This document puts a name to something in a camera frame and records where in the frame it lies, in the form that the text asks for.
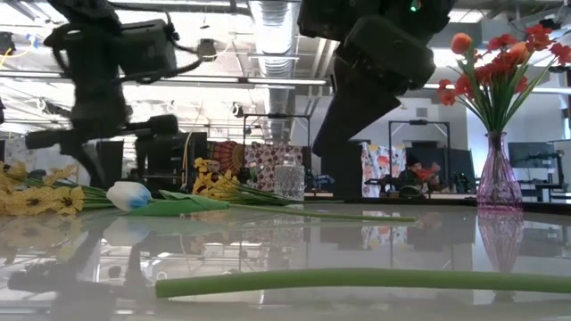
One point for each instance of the black ceiling fixture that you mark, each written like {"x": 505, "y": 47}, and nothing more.
{"x": 207, "y": 46}

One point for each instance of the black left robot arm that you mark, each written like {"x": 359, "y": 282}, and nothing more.
{"x": 93, "y": 67}

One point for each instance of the dark wall monitor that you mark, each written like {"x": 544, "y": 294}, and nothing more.
{"x": 535, "y": 155}

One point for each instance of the round silver ceiling duct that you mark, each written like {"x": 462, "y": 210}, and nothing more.
{"x": 274, "y": 44}

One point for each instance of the blue background gripper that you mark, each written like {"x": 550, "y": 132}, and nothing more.
{"x": 321, "y": 179}

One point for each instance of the black robot arm on desk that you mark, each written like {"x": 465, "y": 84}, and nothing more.
{"x": 557, "y": 165}

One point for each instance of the thick smooth green stem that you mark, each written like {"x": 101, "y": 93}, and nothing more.
{"x": 357, "y": 278}

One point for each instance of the red flower bunch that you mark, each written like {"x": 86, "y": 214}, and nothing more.
{"x": 502, "y": 64}

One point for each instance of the small black background robot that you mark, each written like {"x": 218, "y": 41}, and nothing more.
{"x": 379, "y": 182}

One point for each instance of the yellow flower bunch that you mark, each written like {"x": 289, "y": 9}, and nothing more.
{"x": 214, "y": 185}
{"x": 67, "y": 200}

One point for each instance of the clear cut-glass vase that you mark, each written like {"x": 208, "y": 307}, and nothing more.
{"x": 289, "y": 183}

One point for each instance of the white hanging cloth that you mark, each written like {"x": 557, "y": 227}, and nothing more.
{"x": 44, "y": 158}

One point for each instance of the black metal frame stand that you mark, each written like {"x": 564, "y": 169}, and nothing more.
{"x": 441, "y": 134}
{"x": 276, "y": 116}

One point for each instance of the person's red flowers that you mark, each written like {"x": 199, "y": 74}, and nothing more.
{"x": 427, "y": 173}

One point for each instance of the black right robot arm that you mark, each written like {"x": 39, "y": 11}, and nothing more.
{"x": 339, "y": 18}

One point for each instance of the white and blue tulip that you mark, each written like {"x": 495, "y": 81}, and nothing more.
{"x": 129, "y": 195}

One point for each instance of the purple glass vase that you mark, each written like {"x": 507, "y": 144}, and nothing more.
{"x": 499, "y": 178}

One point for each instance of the long ceiling light bar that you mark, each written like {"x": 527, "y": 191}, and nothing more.
{"x": 285, "y": 81}

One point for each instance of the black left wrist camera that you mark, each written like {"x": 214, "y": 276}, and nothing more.
{"x": 147, "y": 49}

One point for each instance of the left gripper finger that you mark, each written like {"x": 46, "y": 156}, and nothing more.
{"x": 49, "y": 140}
{"x": 91, "y": 165}

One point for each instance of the red mandala cloth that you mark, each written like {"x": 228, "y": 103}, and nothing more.
{"x": 229, "y": 153}

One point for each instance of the dark background desk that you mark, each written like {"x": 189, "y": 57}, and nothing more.
{"x": 540, "y": 187}

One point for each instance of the dotted patterned cloth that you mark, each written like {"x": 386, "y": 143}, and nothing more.
{"x": 267, "y": 156}

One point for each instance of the white floral cloth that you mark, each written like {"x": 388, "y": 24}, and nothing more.
{"x": 379, "y": 165}

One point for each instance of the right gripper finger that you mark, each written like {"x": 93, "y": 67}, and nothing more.
{"x": 352, "y": 107}

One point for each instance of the person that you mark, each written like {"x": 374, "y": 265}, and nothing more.
{"x": 408, "y": 176}
{"x": 215, "y": 167}

